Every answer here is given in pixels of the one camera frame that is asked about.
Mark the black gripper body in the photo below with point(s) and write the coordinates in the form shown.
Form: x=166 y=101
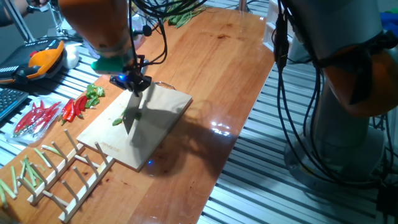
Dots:
x=132 y=79

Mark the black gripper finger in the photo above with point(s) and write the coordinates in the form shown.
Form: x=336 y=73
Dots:
x=143 y=85
x=119 y=83

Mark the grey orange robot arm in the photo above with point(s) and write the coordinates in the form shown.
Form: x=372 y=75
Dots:
x=96 y=21

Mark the bare person forearm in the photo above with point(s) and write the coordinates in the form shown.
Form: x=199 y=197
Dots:
x=12 y=11

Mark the green chili pepper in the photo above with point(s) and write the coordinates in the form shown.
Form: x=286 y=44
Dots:
x=138 y=116

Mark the red chili pepper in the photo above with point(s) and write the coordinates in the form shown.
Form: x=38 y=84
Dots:
x=64 y=110
x=84 y=102
x=78 y=109
x=71 y=115

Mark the person hand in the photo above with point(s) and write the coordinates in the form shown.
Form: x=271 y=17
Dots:
x=38 y=2

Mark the split open green pepper piece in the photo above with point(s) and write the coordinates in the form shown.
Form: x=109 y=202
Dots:
x=100 y=91

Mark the green pepper piece with stem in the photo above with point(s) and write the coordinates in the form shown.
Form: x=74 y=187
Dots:
x=90 y=90

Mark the wooden cutting board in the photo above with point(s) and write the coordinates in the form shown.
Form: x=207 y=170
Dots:
x=155 y=124

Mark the purple plastic bag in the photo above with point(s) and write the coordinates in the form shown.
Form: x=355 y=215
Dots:
x=90 y=49

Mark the green scallion stalk bundle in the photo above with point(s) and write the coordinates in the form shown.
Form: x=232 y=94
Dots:
x=183 y=17

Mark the orange black teach pendant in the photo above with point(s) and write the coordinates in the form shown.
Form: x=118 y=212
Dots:
x=43 y=60

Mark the pale green scallion piece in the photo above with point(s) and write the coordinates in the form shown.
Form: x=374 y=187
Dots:
x=51 y=150
x=7 y=188
x=42 y=158
x=36 y=174
x=14 y=180
x=22 y=171
x=2 y=196

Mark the clear pack of red chilies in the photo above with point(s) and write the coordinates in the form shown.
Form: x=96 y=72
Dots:
x=31 y=121

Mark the black computer keyboard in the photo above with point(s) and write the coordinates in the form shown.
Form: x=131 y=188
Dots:
x=11 y=101

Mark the short pale scallion piece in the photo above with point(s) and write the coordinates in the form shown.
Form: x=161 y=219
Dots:
x=42 y=168

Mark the dark green scallion piece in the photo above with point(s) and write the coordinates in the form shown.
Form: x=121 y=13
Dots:
x=30 y=171

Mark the thin pale scallion piece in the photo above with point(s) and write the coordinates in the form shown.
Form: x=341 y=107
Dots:
x=28 y=181

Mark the wooden peg dish rack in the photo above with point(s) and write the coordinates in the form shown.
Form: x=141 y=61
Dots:
x=65 y=217

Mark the blue plastic bag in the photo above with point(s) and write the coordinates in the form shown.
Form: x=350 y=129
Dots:
x=388 y=18

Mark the black power box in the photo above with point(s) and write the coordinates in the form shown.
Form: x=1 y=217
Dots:
x=387 y=199

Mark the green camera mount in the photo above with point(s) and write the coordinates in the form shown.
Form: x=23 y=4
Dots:
x=109 y=65

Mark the aluminium frame post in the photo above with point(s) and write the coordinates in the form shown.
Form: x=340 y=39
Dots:
x=243 y=4
x=18 y=20

